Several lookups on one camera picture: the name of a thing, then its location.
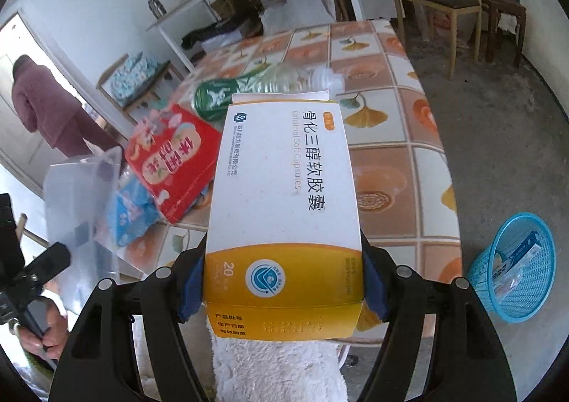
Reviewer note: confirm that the dark wooden stool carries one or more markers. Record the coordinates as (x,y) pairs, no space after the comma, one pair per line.
(502,0)

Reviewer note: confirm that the black bag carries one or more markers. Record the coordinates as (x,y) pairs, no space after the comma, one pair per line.
(200,35)

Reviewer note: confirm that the steel thermos bottle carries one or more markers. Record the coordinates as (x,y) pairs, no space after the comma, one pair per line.
(156,6)

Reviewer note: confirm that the red snack bag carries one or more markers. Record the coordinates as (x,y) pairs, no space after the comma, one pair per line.
(178,162)

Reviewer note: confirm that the clear plastic sack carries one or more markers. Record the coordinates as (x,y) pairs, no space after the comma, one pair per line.
(444,24)

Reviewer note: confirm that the clear plastic package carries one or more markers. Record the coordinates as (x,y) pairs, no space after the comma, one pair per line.
(75,206)

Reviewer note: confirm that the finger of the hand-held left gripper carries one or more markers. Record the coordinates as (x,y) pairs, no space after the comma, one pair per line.
(51,257)

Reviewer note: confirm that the table with patterned cloth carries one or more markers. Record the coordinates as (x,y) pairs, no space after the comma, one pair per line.
(386,153)

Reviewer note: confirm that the white door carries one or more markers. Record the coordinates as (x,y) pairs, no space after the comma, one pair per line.
(17,42)

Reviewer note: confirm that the person's left hand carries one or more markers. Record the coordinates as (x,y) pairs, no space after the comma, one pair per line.
(55,331)

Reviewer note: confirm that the blue plastic wastebasket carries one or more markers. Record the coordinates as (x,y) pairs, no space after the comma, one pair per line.
(486,291)

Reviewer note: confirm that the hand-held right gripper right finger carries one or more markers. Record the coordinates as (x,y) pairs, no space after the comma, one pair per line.
(375,291)

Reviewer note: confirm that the white sack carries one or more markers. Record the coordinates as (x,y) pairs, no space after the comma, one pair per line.
(298,6)

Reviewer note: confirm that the yellow white medicine box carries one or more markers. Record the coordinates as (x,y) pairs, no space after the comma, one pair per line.
(284,188)

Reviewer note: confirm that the blue floral cushion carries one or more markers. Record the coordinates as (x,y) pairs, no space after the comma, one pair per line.
(131,77)

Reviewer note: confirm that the blue tissue packet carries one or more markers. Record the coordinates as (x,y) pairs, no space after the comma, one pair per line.
(131,215)

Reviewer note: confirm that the white rag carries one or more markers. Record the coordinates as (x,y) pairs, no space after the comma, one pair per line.
(510,22)

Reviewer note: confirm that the green label plastic bottle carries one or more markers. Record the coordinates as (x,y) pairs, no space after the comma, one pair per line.
(218,95)

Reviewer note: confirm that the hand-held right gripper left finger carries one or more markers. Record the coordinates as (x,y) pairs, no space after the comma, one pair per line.
(191,291)

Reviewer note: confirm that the white fluffy towel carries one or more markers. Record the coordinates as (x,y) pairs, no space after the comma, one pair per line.
(275,371)

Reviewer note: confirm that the cardboard box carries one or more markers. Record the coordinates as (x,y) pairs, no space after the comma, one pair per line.
(226,6)

